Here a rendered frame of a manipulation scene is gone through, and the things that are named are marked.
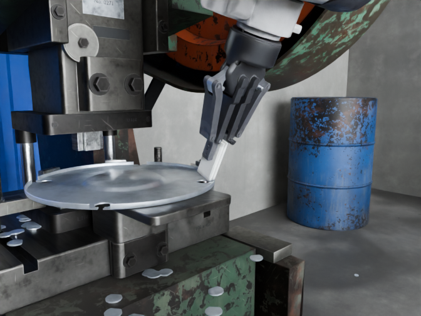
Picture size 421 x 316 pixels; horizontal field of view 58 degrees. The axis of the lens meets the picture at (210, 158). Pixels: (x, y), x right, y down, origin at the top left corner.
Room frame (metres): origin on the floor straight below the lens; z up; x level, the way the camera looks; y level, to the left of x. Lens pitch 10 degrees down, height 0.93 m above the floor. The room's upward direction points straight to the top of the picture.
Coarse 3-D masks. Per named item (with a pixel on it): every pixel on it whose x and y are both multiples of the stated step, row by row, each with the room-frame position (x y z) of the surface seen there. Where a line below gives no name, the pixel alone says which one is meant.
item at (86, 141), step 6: (84, 132) 0.66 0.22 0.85; (90, 132) 0.67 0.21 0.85; (96, 132) 0.68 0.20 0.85; (102, 132) 0.69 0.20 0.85; (72, 138) 0.67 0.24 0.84; (78, 138) 0.66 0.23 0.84; (84, 138) 0.66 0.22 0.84; (90, 138) 0.67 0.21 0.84; (96, 138) 0.68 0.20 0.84; (102, 138) 0.69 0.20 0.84; (72, 144) 0.67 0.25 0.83; (78, 144) 0.66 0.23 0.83; (84, 144) 0.66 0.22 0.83; (90, 144) 0.67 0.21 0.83; (96, 144) 0.67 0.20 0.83; (102, 144) 0.69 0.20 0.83; (78, 150) 0.66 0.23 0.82
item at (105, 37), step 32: (96, 0) 0.62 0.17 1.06; (128, 0) 0.66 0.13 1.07; (96, 32) 0.62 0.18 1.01; (128, 32) 0.66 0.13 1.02; (32, 64) 0.65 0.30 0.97; (64, 64) 0.58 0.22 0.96; (96, 64) 0.58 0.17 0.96; (128, 64) 0.62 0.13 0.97; (32, 96) 0.66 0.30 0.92; (64, 96) 0.58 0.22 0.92; (96, 96) 0.58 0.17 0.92; (128, 96) 0.62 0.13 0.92
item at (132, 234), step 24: (216, 192) 0.54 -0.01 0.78; (96, 216) 0.57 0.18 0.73; (120, 216) 0.53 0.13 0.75; (144, 216) 0.44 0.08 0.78; (168, 216) 0.44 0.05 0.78; (120, 240) 0.53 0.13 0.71; (144, 240) 0.56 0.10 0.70; (168, 240) 0.59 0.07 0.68; (120, 264) 0.53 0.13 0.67; (144, 264) 0.56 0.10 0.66
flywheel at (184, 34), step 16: (224, 16) 0.95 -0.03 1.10; (304, 16) 0.75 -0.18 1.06; (192, 32) 1.03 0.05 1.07; (208, 32) 0.99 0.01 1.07; (224, 32) 0.95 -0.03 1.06; (304, 32) 0.79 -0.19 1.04; (192, 48) 0.98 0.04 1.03; (208, 48) 0.94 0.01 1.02; (288, 48) 0.83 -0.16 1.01; (192, 64) 0.98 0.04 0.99; (208, 64) 0.94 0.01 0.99
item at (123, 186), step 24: (72, 168) 0.68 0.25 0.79; (96, 168) 0.71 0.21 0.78; (120, 168) 0.71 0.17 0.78; (144, 168) 0.71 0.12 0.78; (168, 168) 0.71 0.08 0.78; (192, 168) 0.70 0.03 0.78; (48, 192) 0.53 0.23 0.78; (72, 192) 0.53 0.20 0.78; (96, 192) 0.53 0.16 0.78; (120, 192) 0.53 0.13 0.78; (144, 192) 0.53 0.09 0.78; (168, 192) 0.53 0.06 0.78; (192, 192) 0.51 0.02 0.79
